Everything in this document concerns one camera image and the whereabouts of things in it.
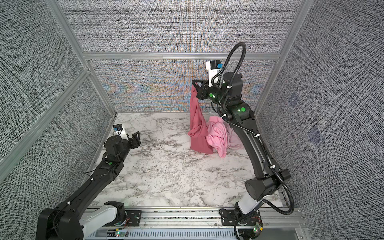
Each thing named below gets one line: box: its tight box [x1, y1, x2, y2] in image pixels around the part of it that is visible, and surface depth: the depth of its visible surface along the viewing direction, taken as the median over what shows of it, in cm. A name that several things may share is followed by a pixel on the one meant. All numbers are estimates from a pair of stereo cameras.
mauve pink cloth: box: [223, 120, 244, 149], surface depth 99 cm
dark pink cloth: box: [187, 84, 213, 155], surface depth 78 cm
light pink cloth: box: [204, 115, 228, 159], surface depth 92 cm
